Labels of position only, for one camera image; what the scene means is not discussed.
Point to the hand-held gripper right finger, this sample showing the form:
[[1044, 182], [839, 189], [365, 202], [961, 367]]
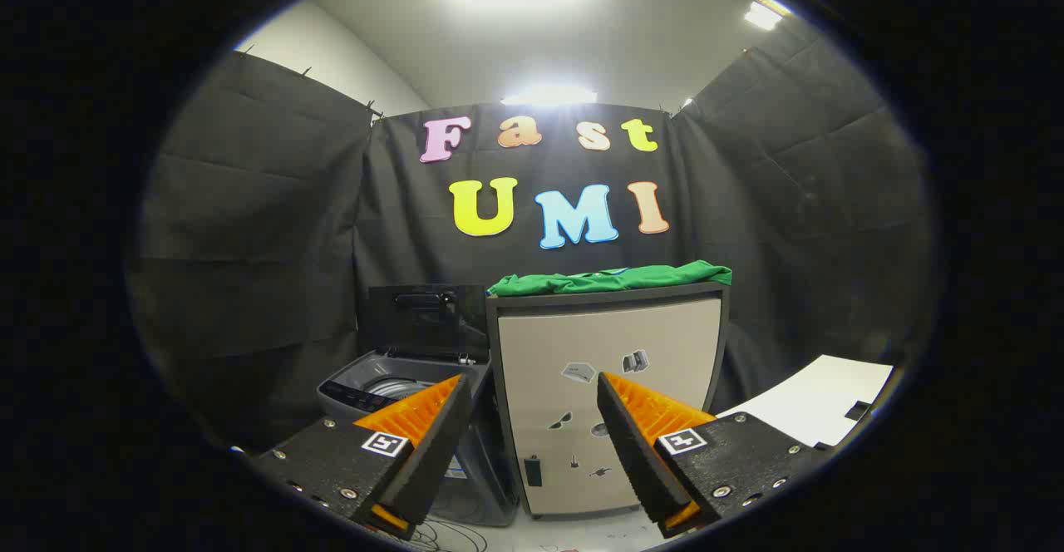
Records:
[[636, 460]]

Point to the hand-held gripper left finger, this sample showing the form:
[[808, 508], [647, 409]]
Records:
[[432, 469]]

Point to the grey washing machine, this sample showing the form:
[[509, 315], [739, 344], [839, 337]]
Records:
[[366, 369]]

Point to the green polo shirt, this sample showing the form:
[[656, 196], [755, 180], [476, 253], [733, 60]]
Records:
[[607, 279]]

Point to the beige cabinet with dark top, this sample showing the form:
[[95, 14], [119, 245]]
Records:
[[549, 344]]

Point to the small black object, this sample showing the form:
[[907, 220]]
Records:
[[859, 410]]

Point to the black backdrop cloth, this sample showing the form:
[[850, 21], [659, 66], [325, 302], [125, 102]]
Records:
[[266, 228]]

